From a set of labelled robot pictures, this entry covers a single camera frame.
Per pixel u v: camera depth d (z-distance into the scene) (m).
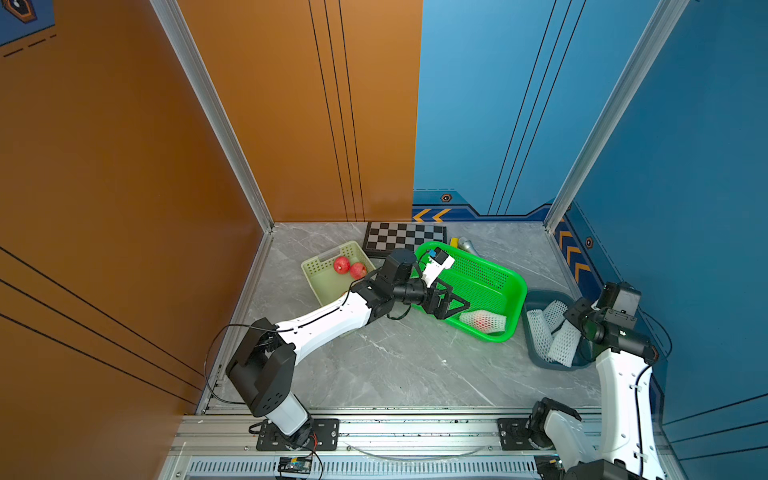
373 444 0.73
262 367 0.43
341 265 1.02
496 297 0.99
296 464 0.72
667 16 0.70
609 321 0.55
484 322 0.85
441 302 0.66
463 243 1.09
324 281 1.02
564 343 0.71
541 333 0.81
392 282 0.61
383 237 1.12
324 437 0.74
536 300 0.94
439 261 0.67
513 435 0.72
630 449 0.39
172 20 0.70
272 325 0.47
